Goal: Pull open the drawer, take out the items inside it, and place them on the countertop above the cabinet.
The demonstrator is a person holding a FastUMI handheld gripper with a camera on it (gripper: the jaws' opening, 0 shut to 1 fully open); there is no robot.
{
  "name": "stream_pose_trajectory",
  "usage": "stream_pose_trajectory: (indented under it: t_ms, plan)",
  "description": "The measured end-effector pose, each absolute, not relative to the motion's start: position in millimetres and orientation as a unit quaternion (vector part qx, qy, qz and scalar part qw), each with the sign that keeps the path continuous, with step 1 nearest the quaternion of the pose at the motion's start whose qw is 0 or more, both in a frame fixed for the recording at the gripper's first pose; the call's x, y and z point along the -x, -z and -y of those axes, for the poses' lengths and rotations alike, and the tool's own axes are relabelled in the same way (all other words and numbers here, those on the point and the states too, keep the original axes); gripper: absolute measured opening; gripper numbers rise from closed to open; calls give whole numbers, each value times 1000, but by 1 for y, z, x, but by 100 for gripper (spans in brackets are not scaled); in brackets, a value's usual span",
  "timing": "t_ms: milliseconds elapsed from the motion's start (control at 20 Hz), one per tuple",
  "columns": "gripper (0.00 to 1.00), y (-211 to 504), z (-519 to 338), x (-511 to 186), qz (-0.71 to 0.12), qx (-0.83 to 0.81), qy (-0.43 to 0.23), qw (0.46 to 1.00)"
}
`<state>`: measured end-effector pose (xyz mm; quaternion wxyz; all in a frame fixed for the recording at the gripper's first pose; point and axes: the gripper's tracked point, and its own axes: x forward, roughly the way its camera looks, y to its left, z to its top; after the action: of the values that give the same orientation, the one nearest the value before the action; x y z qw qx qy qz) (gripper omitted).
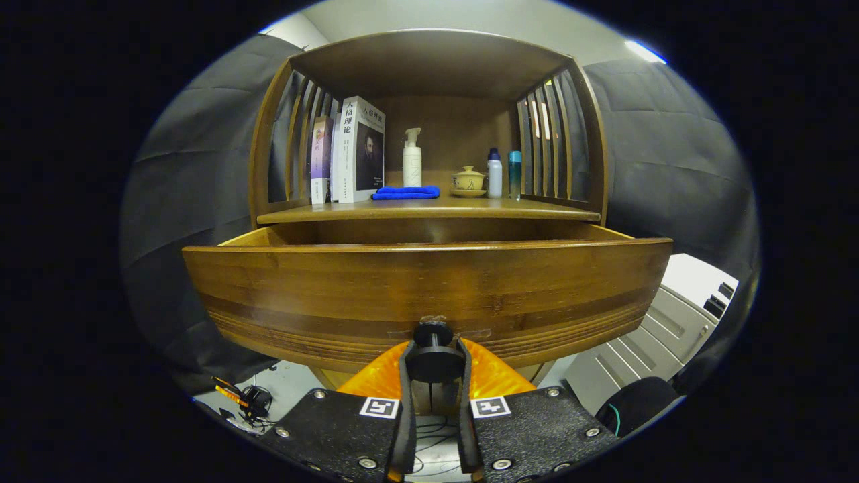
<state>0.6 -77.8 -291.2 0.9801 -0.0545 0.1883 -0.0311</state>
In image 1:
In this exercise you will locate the white pump bottle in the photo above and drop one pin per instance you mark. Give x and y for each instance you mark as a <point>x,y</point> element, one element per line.
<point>412,168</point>

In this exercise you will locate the wooden countertop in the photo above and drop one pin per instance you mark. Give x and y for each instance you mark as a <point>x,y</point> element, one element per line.
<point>429,209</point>

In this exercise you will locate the ceiling strip light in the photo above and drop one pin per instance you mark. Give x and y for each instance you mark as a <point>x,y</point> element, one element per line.
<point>644,51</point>

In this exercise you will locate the white bottle blue cap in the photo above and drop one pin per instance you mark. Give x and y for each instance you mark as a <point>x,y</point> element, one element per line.
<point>494,178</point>

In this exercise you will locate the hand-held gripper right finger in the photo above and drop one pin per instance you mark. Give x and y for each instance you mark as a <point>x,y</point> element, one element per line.
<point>466,416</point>

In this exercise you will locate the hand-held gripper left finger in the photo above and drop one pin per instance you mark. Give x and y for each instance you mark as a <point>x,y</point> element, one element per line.
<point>407,416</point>

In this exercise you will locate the white plastic drawer unit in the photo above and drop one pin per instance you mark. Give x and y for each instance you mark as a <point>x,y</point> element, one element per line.
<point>664,329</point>

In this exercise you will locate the blue folded cloth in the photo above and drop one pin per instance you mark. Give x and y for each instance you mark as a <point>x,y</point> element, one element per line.
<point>406,193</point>

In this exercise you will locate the brown wooden cabinet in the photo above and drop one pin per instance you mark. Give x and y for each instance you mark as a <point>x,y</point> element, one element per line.
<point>436,64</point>

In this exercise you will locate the yellow lidded teacup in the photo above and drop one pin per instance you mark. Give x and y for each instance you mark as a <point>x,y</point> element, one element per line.
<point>468,180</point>

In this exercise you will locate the thick white portrait book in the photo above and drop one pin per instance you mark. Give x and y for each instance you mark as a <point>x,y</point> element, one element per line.
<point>366,157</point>

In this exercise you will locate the slim teal bottle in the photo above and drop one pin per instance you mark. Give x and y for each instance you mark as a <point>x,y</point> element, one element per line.
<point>515,174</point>

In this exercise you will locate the orange black hand tool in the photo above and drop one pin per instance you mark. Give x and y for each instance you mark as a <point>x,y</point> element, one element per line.
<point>231,393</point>

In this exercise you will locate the purple spine book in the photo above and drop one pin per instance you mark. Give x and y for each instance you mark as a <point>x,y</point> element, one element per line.
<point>321,154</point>

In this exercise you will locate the brown wooden drawer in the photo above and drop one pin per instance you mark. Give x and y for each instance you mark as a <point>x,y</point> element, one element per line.
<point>402,282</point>

